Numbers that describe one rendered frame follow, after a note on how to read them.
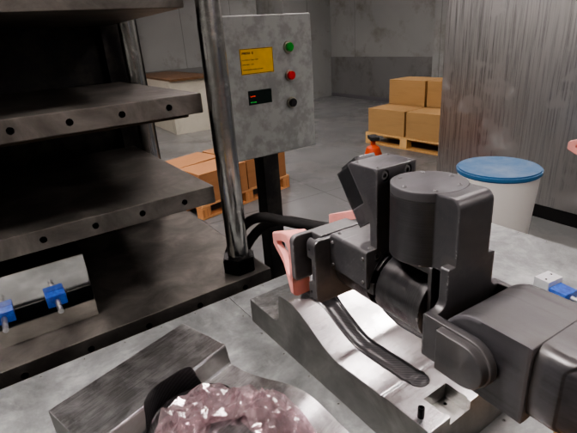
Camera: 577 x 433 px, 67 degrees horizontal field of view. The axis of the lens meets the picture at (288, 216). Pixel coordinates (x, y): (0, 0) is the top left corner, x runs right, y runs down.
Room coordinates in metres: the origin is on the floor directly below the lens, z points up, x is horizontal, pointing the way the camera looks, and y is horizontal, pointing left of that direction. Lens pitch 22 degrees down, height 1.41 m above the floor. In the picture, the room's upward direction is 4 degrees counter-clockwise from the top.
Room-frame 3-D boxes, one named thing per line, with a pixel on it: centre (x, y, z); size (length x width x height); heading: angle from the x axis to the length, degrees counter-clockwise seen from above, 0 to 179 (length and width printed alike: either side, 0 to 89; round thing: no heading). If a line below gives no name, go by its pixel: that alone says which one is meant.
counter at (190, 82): (8.73, 2.04, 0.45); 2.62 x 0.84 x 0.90; 30
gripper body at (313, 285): (0.37, -0.08, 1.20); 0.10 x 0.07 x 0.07; 120
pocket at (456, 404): (0.50, -0.22, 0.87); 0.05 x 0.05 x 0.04; 33
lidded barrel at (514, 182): (2.56, -1.30, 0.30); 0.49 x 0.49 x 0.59
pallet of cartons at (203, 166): (4.13, 0.60, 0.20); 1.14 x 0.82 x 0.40; 129
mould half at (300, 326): (0.72, -0.14, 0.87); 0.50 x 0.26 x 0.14; 33
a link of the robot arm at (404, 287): (0.31, -0.11, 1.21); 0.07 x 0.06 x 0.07; 30
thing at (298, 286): (0.42, -0.02, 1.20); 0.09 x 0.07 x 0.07; 30
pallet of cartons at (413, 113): (5.66, -1.84, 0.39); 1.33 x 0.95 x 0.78; 31
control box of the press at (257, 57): (1.43, 0.06, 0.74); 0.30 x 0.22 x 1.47; 123
